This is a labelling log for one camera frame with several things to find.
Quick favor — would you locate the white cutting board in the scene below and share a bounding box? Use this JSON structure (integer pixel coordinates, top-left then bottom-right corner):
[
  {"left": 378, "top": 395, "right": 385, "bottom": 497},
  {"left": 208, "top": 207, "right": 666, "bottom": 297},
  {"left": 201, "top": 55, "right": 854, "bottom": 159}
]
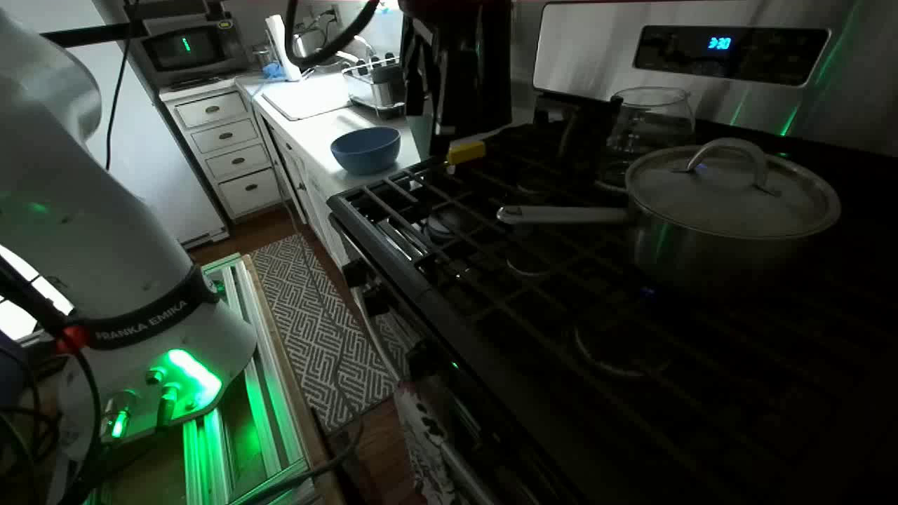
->
[{"left": 262, "top": 76, "right": 349, "bottom": 120}]

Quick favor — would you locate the patterned grey floor rug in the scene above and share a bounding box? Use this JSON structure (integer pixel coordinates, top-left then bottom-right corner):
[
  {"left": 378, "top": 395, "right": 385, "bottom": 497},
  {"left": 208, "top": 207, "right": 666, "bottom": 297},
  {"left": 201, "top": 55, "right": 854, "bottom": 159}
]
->
[{"left": 251, "top": 235, "right": 395, "bottom": 431}]

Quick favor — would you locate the black gas stove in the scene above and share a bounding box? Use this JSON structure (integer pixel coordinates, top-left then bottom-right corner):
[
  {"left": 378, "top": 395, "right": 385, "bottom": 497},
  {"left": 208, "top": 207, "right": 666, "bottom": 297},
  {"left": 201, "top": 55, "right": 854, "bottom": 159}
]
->
[{"left": 332, "top": 0, "right": 898, "bottom": 505}]

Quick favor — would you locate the blue bowl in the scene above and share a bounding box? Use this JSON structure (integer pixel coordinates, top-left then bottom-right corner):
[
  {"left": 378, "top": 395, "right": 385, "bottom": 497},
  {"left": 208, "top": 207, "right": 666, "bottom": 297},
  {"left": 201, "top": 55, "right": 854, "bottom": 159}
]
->
[{"left": 332, "top": 127, "right": 402, "bottom": 176}]

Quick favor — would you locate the stainless steel pot with lid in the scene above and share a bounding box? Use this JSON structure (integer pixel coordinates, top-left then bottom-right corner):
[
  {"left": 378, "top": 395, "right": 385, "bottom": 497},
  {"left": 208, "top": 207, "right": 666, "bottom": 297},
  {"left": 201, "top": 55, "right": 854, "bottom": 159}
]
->
[{"left": 497, "top": 138, "right": 843, "bottom": 295}]

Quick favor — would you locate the white drawer cabinet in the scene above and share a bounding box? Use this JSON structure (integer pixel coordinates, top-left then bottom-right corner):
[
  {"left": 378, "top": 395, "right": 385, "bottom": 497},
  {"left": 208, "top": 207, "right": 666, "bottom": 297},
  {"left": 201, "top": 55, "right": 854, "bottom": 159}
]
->
[{"left": 159, "top": 79, "right": 281, "bottom": 218}]

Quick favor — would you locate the yellow block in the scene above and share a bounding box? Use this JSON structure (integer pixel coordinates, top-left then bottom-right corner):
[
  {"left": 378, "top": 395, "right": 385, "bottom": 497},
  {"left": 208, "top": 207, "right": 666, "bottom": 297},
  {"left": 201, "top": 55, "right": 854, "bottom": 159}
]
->
[{"left": 443, "top": 141, "right": 485, "bottom": 165}]

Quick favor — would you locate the glass coffee carafe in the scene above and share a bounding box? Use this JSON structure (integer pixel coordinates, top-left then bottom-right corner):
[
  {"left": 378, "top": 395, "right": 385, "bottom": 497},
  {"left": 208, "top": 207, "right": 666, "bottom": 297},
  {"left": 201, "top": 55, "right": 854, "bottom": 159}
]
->
[{"left": 607, "top": 88, "right": 697, "bottom": 156}]

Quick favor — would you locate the black coffee maker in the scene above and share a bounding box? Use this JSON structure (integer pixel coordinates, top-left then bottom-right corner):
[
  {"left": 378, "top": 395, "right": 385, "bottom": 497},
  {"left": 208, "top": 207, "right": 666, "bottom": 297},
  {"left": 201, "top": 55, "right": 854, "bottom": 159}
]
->
[{"left": 399, "top": 0, "right": 511, "bottom": 141}]

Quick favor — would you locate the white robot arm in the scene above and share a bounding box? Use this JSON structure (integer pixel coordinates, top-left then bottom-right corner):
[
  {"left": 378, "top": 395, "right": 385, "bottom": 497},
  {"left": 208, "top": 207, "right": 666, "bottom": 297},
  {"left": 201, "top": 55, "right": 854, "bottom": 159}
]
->
[{"left": 0, "top": 13, "right": 258, "bottom": 505}]

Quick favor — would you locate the microwave with green display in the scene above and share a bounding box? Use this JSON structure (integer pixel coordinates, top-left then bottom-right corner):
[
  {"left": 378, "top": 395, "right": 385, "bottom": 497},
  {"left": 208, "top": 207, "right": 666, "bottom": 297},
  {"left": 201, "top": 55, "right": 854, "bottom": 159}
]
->
[{"left": 140, "top": 22, "right": 248, "bottom": 88}]

